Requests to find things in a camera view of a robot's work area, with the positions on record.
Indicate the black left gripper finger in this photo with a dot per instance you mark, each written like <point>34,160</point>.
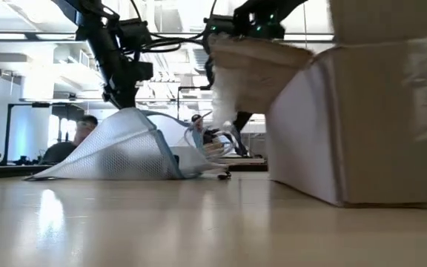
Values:
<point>129,99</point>
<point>115,100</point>

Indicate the brown cardboard box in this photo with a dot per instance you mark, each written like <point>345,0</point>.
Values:
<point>365,130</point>

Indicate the white mesh blue-zipper bag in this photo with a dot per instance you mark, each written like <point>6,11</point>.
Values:
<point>124,155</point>

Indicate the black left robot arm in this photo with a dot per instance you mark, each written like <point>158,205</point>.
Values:
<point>95,41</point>

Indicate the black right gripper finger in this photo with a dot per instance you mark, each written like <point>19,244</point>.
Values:
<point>210,72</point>
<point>242,121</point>

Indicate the black background gantry frame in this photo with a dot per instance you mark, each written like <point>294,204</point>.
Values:
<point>7,130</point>

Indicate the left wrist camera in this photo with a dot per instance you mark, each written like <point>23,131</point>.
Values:
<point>135,33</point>

